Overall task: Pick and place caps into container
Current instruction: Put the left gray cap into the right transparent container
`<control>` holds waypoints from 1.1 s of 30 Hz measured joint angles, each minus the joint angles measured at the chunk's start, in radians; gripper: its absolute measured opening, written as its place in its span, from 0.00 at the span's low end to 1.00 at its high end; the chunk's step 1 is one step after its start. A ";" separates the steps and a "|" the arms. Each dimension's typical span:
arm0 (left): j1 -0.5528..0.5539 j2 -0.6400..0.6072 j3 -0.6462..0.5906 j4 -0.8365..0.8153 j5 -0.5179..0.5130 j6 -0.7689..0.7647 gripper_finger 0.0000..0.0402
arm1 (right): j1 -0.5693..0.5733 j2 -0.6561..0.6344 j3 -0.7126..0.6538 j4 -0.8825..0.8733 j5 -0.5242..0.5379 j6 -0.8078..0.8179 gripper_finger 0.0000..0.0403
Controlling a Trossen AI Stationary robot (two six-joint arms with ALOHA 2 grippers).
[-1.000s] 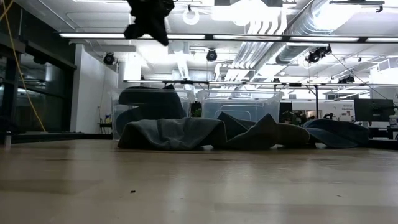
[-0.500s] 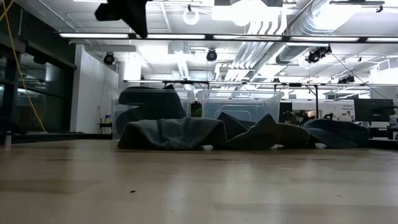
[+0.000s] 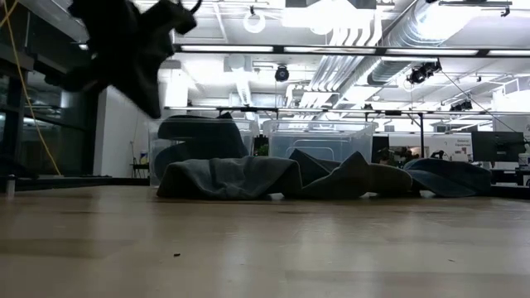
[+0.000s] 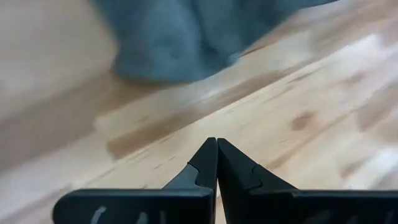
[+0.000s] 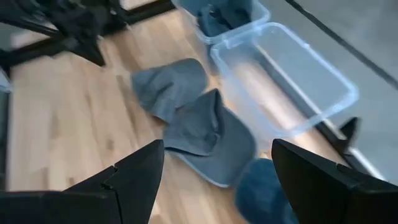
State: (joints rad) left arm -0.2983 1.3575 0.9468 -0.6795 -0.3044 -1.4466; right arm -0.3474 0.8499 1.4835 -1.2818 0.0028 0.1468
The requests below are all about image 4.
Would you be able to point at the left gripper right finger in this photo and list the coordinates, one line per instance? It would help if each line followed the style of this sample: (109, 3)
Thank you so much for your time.
(233, 174)

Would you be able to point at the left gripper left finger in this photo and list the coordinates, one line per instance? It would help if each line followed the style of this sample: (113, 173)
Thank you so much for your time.
(205, 168)

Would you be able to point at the light grey cap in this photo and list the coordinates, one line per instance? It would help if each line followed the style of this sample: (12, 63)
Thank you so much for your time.
(174, 40)

